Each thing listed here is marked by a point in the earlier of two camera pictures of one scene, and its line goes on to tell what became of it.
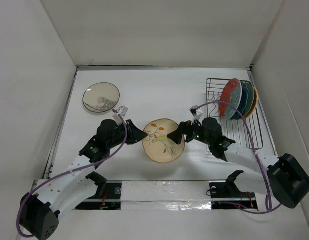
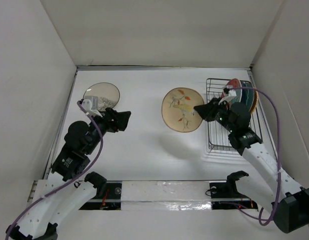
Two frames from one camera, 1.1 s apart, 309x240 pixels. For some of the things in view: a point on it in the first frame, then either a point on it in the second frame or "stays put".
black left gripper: (134, 134) -> (116, 120)
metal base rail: (214, 195) stays put
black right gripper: (184, 128) -> (206, 111)
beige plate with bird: (157, 145) -> (178, 109)
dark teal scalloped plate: (245, 90) stays put
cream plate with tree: (101, 97) stays put
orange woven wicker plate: (256, 95) stays put
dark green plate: (250, 102) stays put
